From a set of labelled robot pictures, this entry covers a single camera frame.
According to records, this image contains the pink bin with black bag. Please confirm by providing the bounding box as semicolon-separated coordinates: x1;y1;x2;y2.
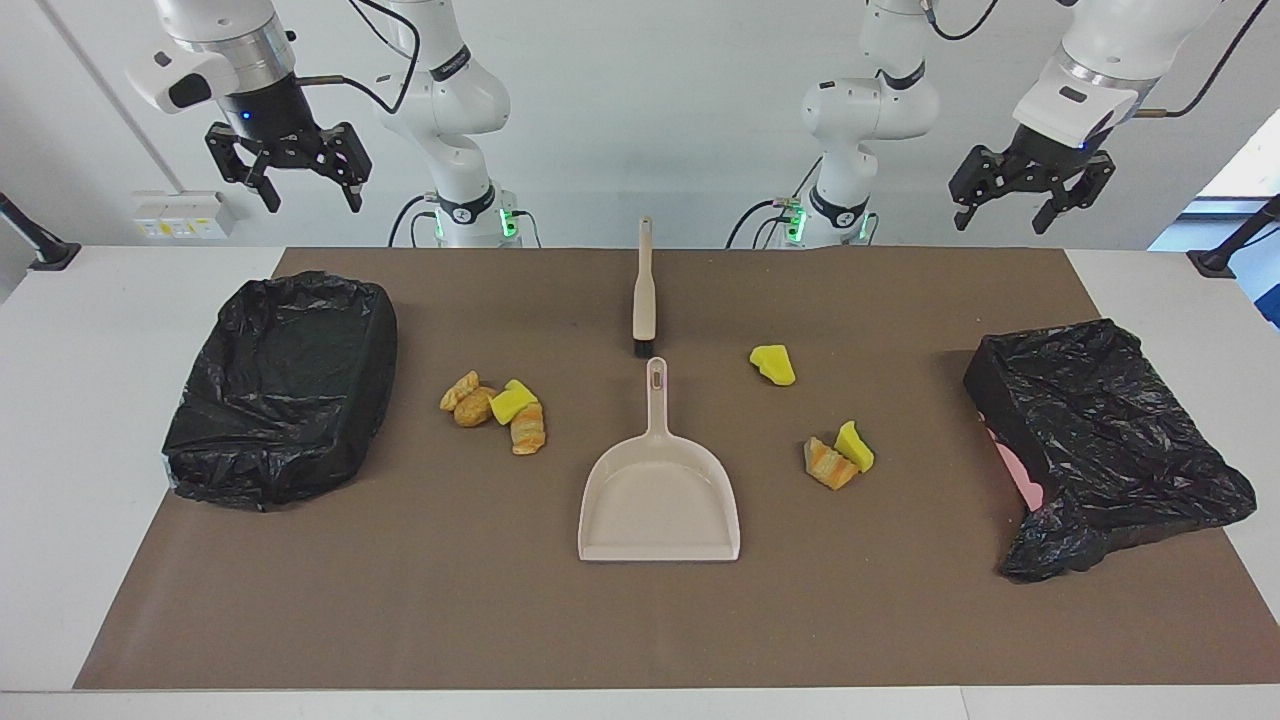
963;318;1258;585

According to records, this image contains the beige hand brush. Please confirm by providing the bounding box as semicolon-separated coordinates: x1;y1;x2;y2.
632;217;658;359

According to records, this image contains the black base cable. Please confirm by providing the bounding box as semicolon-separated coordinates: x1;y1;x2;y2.
387;195;441;248
725;155;823;248

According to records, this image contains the striped toy bread wedge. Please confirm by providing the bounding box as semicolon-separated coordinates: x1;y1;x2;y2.
803;436;859;491

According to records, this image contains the brown table mat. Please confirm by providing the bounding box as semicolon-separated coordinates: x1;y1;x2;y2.
73;247;1280;691

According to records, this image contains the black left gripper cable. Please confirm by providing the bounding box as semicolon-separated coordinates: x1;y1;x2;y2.
1135;0;1273;119

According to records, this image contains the white wall socket strip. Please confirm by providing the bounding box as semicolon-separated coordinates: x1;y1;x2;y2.
132;190;238;241

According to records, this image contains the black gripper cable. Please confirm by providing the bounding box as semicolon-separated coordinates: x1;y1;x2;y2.
1135;0;1273;119
298;0;421;114

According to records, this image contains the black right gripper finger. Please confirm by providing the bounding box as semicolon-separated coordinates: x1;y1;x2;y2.
316;122;373;213
205;122;283;214

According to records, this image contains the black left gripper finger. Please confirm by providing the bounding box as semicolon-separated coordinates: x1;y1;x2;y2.
1033;152;1117;236
948;145;1007;233

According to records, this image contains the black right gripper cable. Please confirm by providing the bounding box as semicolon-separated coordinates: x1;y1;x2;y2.
298;0;421;114

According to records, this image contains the orange toy croissant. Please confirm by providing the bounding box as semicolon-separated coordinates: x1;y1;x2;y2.
510;401;548;456

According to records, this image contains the yellow green scouring sponge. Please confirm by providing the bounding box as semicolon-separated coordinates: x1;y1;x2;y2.
750;344;797;387
489;379;539;426
835;420;875;474

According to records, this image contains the open bin with black bag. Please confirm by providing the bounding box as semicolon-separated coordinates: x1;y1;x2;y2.
162;270;399;513

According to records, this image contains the black right base cable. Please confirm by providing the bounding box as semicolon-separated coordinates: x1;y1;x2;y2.
387;195;441;248

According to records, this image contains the beige plastic dustpan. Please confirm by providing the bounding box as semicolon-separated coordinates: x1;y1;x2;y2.
577;357;742;563

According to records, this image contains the black left base cable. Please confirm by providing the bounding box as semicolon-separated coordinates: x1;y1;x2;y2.
725;155;823;248

